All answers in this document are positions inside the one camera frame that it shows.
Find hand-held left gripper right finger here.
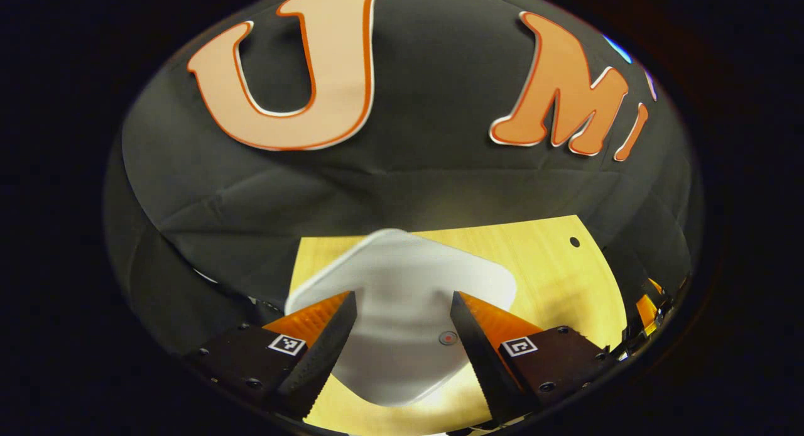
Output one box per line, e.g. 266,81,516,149
450,290,613,424

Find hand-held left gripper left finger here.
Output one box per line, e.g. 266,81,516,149
182,290,359,421

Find white desktop garbage bin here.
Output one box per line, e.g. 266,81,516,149
284,229,519,408

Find wooden desktop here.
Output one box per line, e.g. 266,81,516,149
289,215,629,436

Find black backdrop cloth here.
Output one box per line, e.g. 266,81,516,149
104,0,704,361

